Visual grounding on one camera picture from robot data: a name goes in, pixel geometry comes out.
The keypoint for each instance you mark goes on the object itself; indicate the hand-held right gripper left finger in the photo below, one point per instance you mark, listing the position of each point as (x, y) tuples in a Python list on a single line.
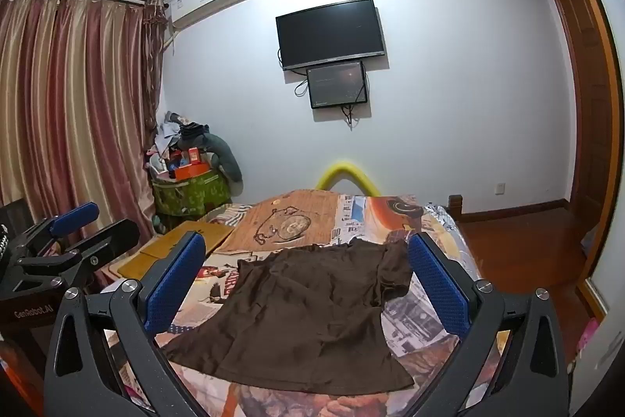
[(176, 285)]

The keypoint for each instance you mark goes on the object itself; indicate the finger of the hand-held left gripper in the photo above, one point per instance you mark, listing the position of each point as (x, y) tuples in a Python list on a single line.
[(75, 216), (112, 238)]

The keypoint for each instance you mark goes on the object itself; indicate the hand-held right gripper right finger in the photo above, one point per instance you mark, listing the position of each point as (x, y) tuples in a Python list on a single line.
[(439, 285)]

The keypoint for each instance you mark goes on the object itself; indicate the brown t-shirt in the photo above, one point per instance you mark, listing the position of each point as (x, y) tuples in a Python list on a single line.
[(302, 309)]

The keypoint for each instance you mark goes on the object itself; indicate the pile of mixed clothes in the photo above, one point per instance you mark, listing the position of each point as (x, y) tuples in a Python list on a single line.
[(173, 136)]

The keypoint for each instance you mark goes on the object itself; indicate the newspaper print bedsheet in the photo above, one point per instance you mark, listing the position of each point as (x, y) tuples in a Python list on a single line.
[(420, 319)]

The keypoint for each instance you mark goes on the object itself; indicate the flattened cardboard box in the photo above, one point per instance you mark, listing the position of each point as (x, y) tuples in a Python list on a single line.
[(168, 246)]

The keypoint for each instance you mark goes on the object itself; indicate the green patterned basket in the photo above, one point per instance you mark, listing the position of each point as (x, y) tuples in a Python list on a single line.
[(195, 194)]

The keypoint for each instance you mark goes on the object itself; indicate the orange box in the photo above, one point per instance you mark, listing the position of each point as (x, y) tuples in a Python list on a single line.
[(193, 171)]

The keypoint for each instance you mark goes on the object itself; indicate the pink and gold curtain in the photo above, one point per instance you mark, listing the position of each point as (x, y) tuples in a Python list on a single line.
[(73, 104)]

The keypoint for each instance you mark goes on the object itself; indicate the grey plush pillow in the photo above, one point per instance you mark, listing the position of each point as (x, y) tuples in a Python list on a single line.
[(227, 158)]

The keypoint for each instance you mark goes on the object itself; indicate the yellow foam tube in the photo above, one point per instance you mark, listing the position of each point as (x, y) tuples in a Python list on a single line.
[(344, 170)]

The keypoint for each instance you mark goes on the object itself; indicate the pink crumpled cloth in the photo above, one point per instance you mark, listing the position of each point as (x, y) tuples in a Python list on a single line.
[(586, 341)]

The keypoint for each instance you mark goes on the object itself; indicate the dark wooden bed post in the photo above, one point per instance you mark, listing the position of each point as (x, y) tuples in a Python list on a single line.
[(455, 208)]

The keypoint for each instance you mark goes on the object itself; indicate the white wall outlet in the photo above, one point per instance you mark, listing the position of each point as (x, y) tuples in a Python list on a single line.
[(499, 188)]

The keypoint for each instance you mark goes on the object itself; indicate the small black wall monitor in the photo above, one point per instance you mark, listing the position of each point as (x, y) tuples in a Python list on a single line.
[(337, 84)]

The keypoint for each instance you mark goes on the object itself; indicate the wooden door frame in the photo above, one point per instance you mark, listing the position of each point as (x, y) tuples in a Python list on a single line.
[(593, 104)]

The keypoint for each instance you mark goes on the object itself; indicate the black wall television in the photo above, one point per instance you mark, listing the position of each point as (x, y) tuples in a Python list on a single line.
[(329, 31)]

